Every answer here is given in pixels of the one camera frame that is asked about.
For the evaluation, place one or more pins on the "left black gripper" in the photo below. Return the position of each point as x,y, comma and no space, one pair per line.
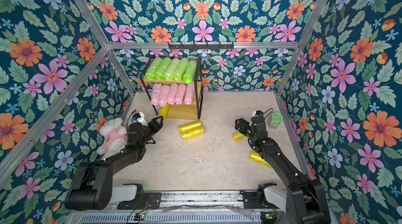
157,126

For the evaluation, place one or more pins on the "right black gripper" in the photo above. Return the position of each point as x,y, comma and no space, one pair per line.
244,125

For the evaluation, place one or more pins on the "yellow roll diagonal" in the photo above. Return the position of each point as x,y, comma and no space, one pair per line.
164,111
238,136

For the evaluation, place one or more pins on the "pink roll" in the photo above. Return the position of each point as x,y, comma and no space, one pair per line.
172,93
156,92
190,94
163,95
179,96

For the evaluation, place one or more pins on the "yellow roll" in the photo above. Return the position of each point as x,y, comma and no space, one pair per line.
189,126
256,158
193,133

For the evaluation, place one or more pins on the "pink roll bottom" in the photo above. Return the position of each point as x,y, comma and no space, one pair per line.
190,94

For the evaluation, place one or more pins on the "wooden three-tier shelf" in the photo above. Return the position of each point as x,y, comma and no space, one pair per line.
182,111

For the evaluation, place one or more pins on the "green roll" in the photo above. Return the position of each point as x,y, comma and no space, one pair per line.
159,72
179,71
168,74

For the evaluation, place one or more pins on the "green roll diagonal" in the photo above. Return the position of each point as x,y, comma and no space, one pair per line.
190,71
151,72

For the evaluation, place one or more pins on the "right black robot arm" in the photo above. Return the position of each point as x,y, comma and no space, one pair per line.
305,200

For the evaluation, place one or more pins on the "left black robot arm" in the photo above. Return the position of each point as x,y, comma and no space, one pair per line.
92,185

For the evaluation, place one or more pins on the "green lidded jar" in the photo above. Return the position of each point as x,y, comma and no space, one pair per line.
275,120

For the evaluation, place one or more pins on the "yellow roll top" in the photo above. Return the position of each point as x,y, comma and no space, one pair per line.
189,126

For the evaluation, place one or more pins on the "white plush toy pink shirt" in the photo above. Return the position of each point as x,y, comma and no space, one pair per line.
115,138

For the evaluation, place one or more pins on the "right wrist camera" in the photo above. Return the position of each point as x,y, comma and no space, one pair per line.
258,114

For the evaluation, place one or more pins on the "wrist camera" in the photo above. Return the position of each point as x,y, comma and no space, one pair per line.
258,114
138,117

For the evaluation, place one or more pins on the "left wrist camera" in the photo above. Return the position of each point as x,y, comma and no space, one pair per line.
138,117

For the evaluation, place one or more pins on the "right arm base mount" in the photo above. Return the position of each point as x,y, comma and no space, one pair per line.
260,197

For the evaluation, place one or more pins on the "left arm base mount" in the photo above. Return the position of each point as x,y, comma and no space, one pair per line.
141,199

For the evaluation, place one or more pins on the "black wall hook rail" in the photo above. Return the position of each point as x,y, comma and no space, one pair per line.
200,46

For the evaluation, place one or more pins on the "aluminium front rail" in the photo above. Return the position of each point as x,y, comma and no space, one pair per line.
197,198

